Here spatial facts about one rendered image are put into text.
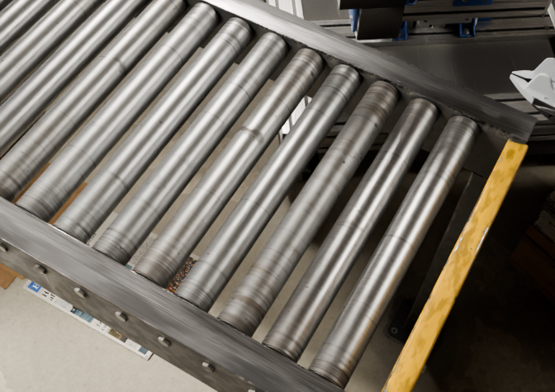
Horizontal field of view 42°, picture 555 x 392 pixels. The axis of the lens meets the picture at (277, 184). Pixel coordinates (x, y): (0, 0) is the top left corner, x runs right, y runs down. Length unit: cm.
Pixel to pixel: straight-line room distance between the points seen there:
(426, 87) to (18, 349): 115
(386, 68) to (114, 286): 52
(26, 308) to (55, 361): 16
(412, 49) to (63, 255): 126
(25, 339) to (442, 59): 125
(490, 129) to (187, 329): 52
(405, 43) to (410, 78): 86
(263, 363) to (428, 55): 126
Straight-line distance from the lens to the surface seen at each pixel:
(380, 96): 111
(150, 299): 93
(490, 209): 100
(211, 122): 107
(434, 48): 202
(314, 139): 106
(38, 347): 183
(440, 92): 113
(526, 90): 120
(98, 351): 179
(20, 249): 100
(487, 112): 112
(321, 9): 207
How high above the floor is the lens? 165
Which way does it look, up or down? 58 degrees down
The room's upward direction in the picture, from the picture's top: 2 degrees clockwise
